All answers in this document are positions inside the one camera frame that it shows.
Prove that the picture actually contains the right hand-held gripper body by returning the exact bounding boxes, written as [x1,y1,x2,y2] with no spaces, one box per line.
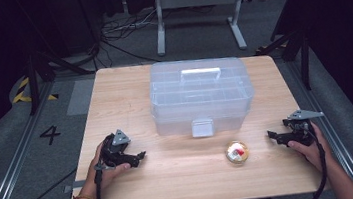
[281,106,329,151]

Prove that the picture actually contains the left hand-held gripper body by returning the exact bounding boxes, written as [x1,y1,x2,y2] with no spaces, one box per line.
[97,126,140,172]

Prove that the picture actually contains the small round red-white object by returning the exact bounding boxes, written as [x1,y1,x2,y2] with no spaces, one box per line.
[224,139,251,166]

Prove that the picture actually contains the clear plastic storage box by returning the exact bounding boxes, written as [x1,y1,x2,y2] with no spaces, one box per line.
[145,51,260,144]

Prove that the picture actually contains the person's left hand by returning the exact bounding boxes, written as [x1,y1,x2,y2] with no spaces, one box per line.
[81,138,135,195]

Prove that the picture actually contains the person's right hand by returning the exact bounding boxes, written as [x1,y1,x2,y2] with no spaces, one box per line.
[284,121,334,177]

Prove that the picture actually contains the black tripod stand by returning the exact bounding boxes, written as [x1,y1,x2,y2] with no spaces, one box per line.
[251,25,316,97]
[22,42,100,116]

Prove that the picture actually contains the yellow black hazard tape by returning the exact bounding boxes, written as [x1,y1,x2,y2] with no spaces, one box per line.
[9,73,60,106]

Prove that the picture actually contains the right hand-held gripper black cable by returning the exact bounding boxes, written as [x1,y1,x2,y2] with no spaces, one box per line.
[297,122,332,199]

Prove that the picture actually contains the hand-held gripper black cable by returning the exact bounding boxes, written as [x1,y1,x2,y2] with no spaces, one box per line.
[297,122,332,199]
[91,163,113,199]

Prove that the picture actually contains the left hand-held gripper black cable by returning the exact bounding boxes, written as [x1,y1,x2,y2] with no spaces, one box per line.
[91,163,113,199]

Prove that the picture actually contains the bundle of floor cables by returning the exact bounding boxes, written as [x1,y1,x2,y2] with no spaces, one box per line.
[96,7,165,70]

